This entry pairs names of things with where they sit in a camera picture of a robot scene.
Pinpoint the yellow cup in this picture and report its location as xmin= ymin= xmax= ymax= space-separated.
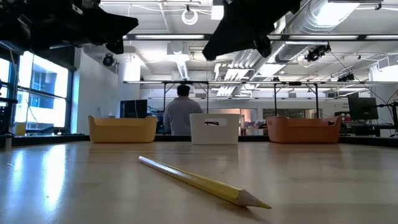
xmin=14 ymin=122 xmax=27 ymax=137

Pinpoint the person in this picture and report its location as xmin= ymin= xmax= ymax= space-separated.
xmin=162 ymin=84 xmax=205 ymax=136

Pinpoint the white cable coil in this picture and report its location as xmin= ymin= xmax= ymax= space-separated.
xmin=181 ymin=8 xmax=199 ymax=26

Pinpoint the yellow plastic bin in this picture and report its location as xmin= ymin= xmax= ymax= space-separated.
xmin=87 ymin=114 xmax=159 ymax=144

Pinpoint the black dome camera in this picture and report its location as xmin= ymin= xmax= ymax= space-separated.
xmin=102 ymin=52 xmax=114 ymax=67

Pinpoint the black monitor on arm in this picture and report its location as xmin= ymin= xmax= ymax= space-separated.
xmin=348 ymin=96 xmax=379 ymax=121

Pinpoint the black monitor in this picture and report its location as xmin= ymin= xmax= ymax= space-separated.
xmin=120 ymin=99 xmax=149 ymax=119

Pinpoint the white pipe bundle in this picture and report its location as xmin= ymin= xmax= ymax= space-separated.
xmin=214 ymin=46 xmax=280 ymax=97

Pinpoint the silver ventilation duct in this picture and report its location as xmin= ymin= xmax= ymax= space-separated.
xmin=275 ymin=0 xmax=383 ymax=63

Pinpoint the long light bar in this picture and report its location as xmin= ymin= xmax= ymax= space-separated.
xmin=123 ymin=33 xmax=398 ymax=43

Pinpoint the white air duct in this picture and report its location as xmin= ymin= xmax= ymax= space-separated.
xmin=166 ymin=42 xmax=190 ymax=81

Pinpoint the small black camera mount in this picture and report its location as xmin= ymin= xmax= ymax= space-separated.
xmin=337 ymin=73 xmax=355 ymax=83

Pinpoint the black camera cluster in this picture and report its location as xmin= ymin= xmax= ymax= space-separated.
xmin=304 ymin=44 xmax=332 ymax=62

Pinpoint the white plastic bin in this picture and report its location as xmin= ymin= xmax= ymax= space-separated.
xmin=189 ymin=113 xmax=241 ymax=146

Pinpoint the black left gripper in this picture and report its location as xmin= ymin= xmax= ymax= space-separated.
xmin=18 ymin=0 xmax=139 ymax=55

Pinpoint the yellow pencil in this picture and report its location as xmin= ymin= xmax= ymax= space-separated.
xmin=138 ymin=155 xmax=272 ymax=210

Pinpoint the orange plastic bin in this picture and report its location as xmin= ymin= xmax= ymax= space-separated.
xmin=266 ymin=115 xmax=343 ymax=144

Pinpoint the large window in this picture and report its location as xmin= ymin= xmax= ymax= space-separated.
xmin=0 ymin=49 xmax=74 ymax=136

